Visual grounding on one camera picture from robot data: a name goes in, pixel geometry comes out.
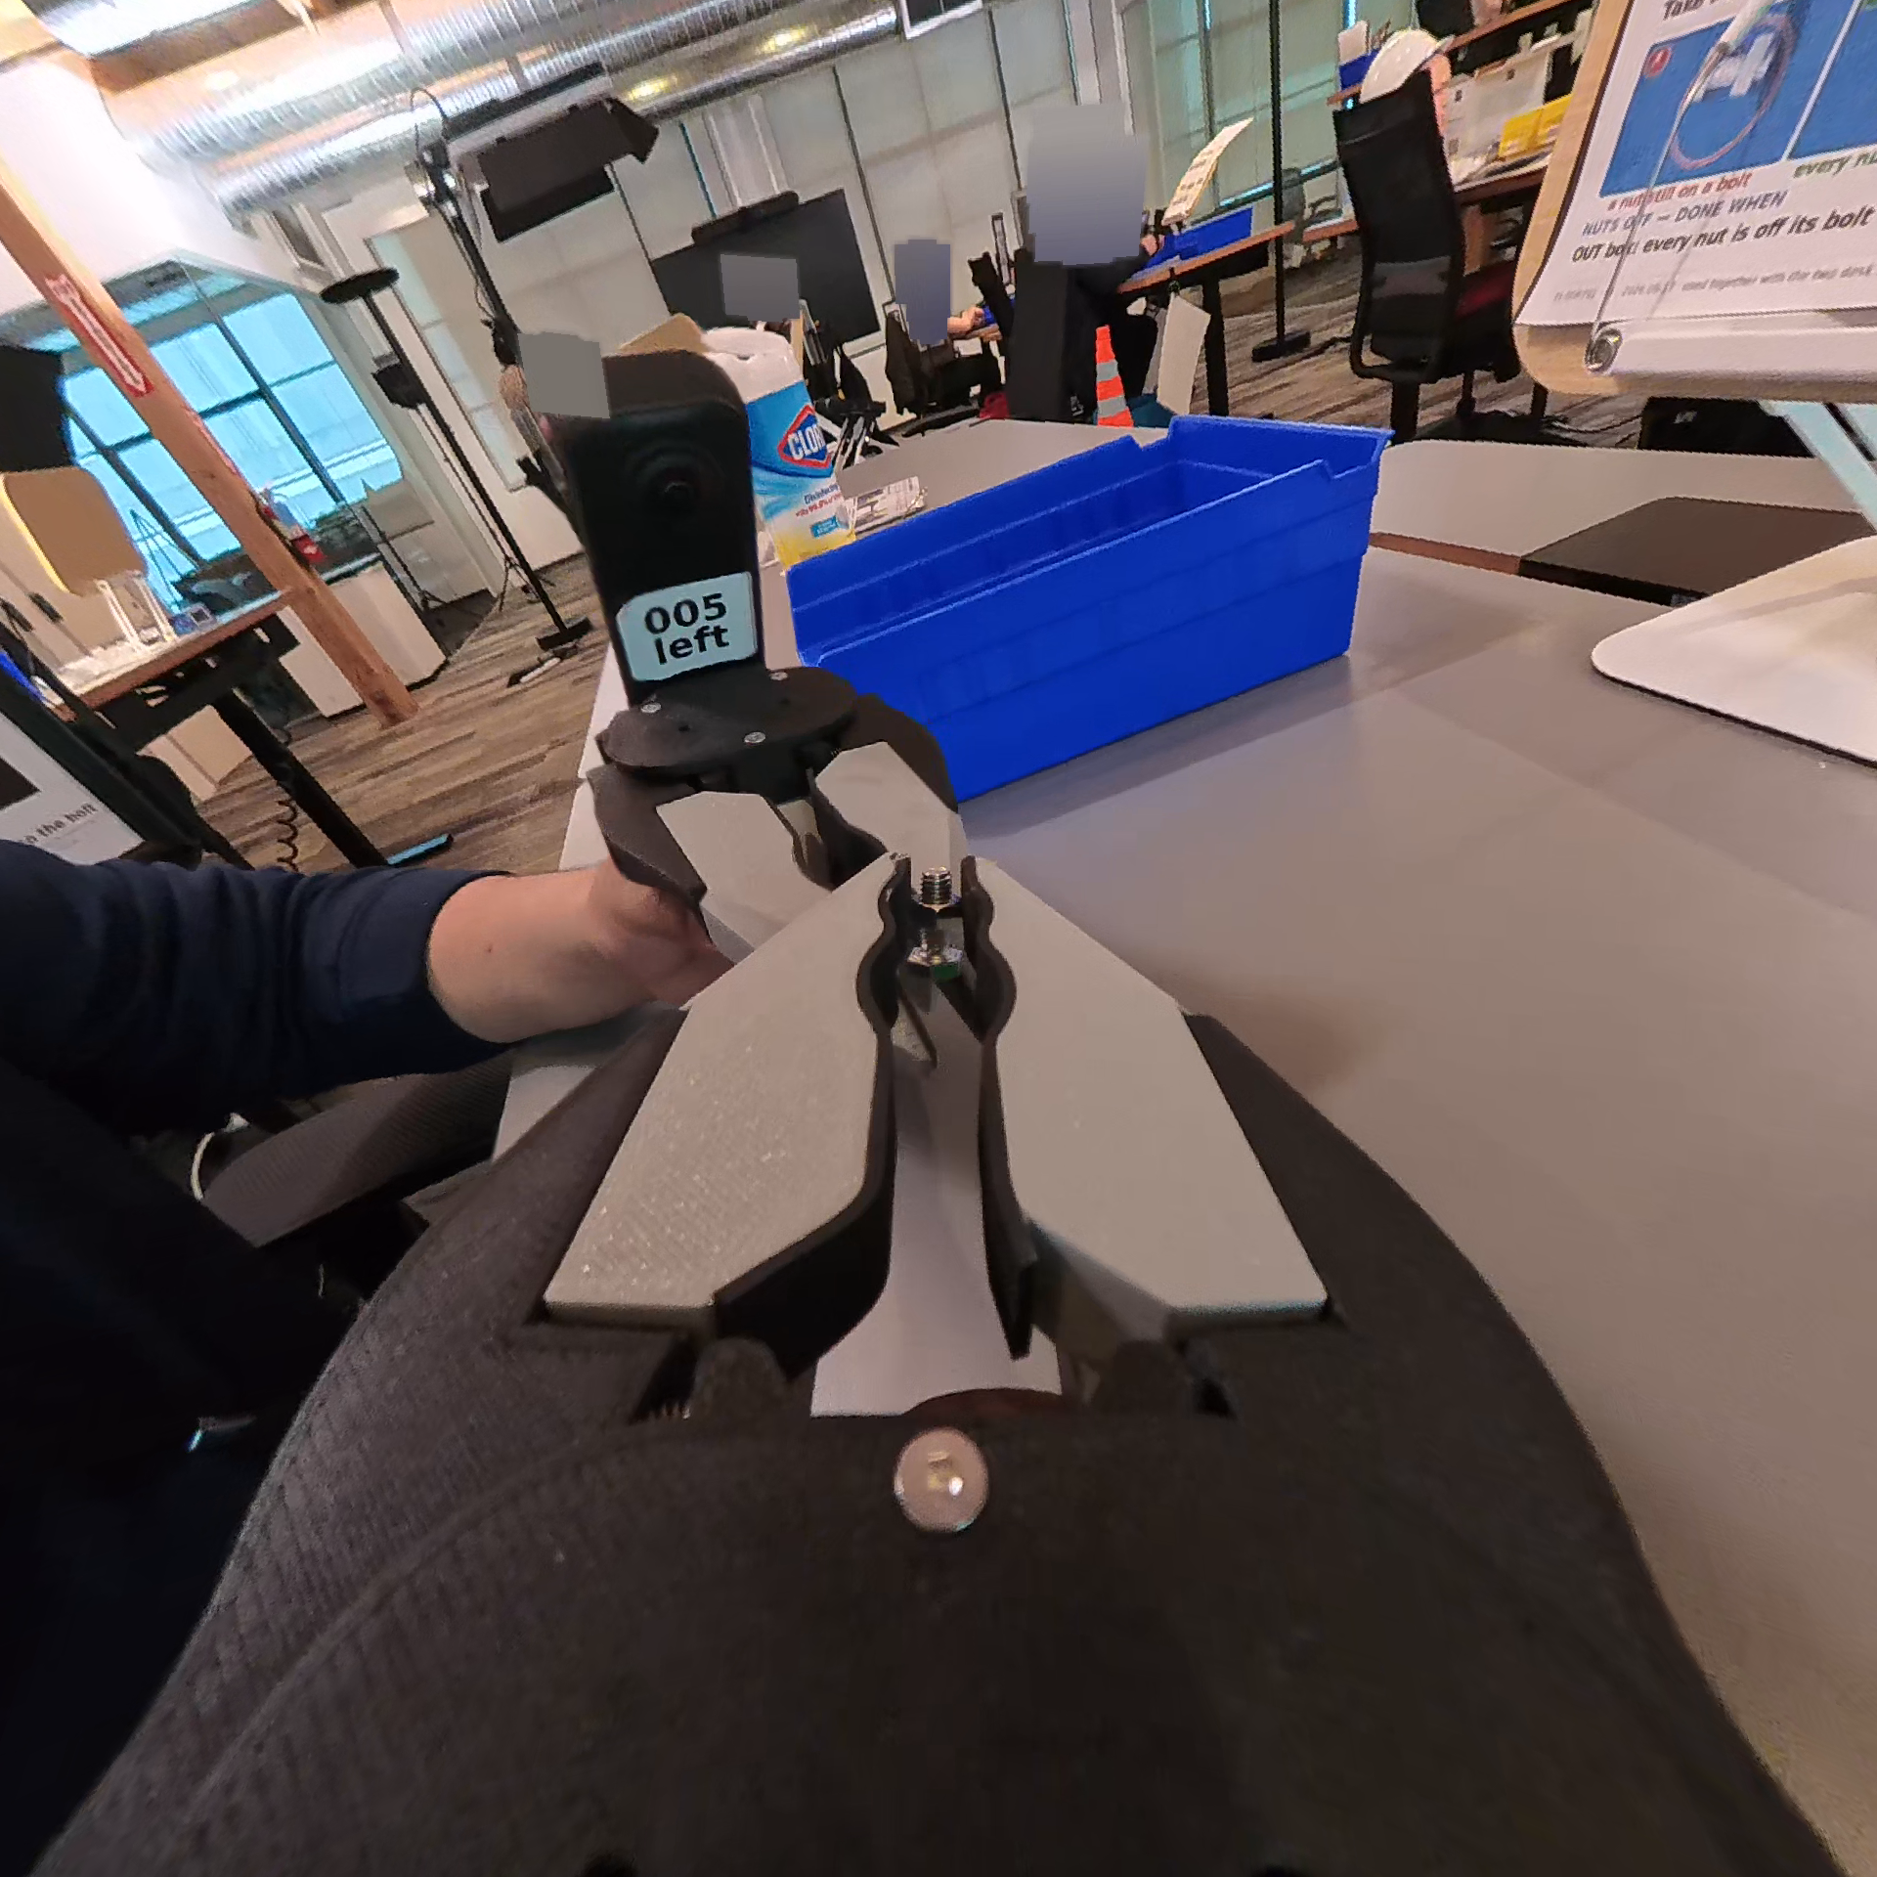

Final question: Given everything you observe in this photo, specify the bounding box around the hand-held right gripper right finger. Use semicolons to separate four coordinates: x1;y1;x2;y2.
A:
960;857;1330;1361

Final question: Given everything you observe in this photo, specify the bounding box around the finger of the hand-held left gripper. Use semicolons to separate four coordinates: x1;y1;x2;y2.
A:
810;739;972;889
652;788;942;1072

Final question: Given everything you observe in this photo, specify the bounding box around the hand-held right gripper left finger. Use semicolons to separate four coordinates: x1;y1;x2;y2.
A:
542;857;900;1334

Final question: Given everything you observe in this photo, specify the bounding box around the blue plastic bin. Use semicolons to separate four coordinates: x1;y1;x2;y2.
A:
786;414;1392;807

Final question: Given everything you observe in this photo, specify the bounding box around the person's left forearm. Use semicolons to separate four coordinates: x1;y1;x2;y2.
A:
0;843;625;1137

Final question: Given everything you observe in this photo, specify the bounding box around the person's left hand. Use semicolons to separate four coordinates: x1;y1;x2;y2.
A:
585;863;734;1016

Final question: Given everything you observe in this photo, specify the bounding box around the disinfectant wipes canister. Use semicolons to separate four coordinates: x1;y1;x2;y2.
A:
704;328;860;572

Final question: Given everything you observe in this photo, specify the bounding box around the large black display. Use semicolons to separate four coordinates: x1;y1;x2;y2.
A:
652;187;885;346

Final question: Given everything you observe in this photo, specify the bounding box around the black studio light panel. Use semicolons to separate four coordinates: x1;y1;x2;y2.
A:
475;100;661;244

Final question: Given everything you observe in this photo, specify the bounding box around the black floor lamp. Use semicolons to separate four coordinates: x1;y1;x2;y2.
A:
1253;0;1316;359
319;271;594;655

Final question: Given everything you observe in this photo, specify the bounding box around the small blue bin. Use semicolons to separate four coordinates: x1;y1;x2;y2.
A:
1134;206;1261;273

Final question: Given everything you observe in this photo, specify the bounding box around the person's dark clothing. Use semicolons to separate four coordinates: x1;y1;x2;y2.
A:
0;1054;368;1877

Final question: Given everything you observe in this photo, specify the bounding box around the black framed printed sign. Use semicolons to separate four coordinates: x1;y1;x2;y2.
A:
0;665;149;866

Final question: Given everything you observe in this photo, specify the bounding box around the wooden instruction board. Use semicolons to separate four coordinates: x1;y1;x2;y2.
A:
1510;0;1877;399

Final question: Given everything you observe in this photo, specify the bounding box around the printed instruction sheet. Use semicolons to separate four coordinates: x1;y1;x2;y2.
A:
1551;0;1877;328

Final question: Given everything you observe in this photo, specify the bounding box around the wooden post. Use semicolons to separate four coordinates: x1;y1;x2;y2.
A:
0;160;419;729

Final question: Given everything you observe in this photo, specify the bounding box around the dark desk cable cover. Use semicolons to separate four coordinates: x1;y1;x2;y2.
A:
1518;499;1870;605

